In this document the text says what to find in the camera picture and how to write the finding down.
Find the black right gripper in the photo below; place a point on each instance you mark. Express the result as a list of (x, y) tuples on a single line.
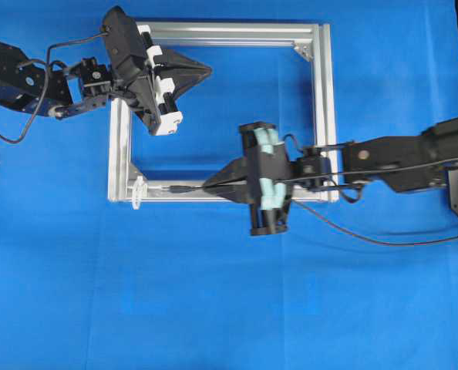
[(262, 222)]

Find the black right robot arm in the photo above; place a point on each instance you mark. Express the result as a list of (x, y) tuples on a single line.
[(406, 164)]

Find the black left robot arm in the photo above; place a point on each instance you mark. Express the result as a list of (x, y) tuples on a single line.
[(53, 89)]

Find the silver aluminium extrusion frame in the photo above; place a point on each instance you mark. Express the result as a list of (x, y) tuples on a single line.
[(311, 41)]

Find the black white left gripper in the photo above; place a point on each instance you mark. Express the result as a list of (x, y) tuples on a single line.
[(156, 77)]

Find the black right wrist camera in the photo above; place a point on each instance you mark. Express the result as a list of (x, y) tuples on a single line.
[(269, 167)]

